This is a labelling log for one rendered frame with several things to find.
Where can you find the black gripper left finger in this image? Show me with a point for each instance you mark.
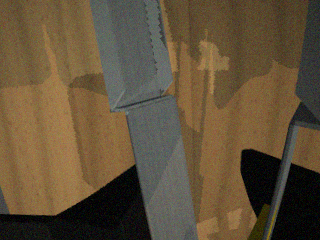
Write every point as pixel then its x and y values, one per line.
pixel 115 212

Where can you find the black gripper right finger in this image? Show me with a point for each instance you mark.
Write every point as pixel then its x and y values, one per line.
pixel 298 217

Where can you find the light brown wooden board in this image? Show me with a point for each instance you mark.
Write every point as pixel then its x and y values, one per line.
pixel 234 67

